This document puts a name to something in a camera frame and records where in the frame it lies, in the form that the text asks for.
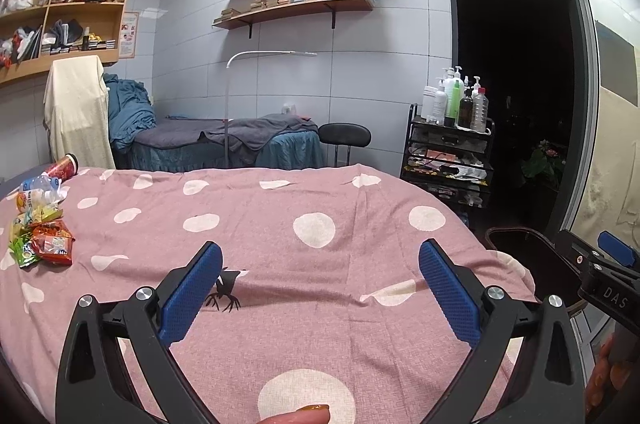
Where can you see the white pump bottle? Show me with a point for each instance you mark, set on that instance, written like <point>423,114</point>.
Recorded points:
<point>440,102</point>

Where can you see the white wall socket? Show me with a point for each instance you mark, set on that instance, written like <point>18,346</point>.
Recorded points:
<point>288,109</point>

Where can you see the red snack packet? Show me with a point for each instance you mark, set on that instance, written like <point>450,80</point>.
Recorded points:
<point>52,244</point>

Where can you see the person's left hand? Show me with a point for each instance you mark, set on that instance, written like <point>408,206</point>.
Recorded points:
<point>300,416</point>

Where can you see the wooden cubby shelf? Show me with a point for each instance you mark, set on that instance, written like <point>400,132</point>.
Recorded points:
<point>30,72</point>

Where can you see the clear plastic bottle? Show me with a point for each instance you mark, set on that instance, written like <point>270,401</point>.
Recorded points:
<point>37,189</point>

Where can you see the person's right hand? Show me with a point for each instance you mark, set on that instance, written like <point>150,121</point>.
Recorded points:
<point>602,379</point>

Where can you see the pink polka-dot blanket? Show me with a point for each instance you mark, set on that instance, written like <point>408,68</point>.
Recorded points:
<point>300,304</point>

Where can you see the wall poster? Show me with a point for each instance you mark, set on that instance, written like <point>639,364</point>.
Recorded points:
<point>128,34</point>

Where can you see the white plastic bag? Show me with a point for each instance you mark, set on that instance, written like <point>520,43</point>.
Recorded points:
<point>17,0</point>

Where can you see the black round stool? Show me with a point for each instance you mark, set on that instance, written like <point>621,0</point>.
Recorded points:
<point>345,134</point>

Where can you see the white arc floor lamp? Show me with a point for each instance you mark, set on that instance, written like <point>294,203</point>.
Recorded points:
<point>270,53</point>

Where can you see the dark brown bottle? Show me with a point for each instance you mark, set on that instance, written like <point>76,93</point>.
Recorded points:
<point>466,107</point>

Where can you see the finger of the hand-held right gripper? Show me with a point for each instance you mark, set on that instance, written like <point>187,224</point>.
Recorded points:
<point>617,246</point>
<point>575,249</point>

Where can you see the black trash bin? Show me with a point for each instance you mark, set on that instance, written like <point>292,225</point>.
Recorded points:
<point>530,254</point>

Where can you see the green pump bottle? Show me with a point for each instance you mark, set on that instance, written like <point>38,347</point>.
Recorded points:
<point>453,99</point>

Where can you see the yellow green snack packet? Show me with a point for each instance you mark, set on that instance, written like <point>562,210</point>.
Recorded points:
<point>40,214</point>

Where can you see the white jar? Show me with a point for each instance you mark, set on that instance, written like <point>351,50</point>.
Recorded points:
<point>428,104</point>

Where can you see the grey blanket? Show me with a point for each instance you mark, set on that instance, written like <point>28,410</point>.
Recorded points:
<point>260,129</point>

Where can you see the blue bedding pile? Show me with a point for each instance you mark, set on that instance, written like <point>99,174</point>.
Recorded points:
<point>127,114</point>

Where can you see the black mesh trolley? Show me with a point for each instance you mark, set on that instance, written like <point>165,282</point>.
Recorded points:
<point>450,139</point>

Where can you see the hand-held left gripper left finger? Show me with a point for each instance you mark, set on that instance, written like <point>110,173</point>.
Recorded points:
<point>192,294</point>

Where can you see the clear red-capped bottle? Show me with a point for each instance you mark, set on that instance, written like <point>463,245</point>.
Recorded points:
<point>479,109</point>

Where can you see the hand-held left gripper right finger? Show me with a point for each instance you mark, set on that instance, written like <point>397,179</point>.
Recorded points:
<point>450,294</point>

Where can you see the glass door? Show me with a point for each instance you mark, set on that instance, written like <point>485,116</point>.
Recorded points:
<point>620,144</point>

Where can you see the massage bed with blankets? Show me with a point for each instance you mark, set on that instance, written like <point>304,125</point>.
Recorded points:
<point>290,152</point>

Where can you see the red chips can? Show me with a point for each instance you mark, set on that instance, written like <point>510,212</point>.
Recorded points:
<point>62,167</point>

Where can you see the potted plant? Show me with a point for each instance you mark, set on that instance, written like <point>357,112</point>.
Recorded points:
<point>545,162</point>

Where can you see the cream cloth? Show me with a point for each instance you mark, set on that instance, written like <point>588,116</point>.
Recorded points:
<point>75,114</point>

